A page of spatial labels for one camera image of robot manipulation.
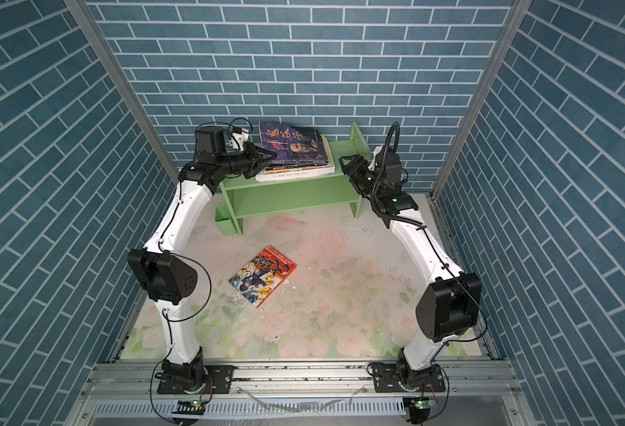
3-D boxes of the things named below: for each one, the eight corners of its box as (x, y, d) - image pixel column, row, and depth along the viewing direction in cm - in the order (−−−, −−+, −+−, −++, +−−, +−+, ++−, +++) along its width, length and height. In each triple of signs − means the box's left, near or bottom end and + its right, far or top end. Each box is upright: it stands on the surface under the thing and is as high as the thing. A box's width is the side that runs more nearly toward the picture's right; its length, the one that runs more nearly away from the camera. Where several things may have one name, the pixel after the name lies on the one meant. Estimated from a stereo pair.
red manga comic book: (227, 284, 95) (225, 282, 93) (267, 246, 105) (266, 243, 104) (259, 310, 89) (257, 308, 87) (298, 267, 99) (297, 264, 98)
